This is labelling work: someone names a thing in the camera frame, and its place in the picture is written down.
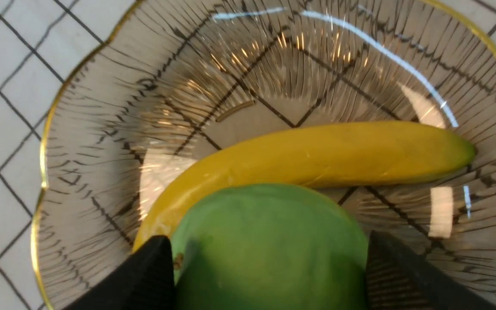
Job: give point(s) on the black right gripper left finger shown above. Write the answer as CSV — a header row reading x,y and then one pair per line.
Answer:
x,y
144,281

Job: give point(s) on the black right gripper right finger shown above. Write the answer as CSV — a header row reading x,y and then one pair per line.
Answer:
x,y
399,279

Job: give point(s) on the green round fruit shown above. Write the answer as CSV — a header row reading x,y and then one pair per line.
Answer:
x,y
269,247

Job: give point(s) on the yellow banana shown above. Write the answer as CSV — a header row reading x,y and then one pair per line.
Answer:
x,y
326,156

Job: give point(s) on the gold-rimmed glass bowl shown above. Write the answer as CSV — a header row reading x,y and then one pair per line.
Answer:
x,y
178,80

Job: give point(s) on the white black-grid tablecloth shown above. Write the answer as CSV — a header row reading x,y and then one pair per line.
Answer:
x,y
41,43

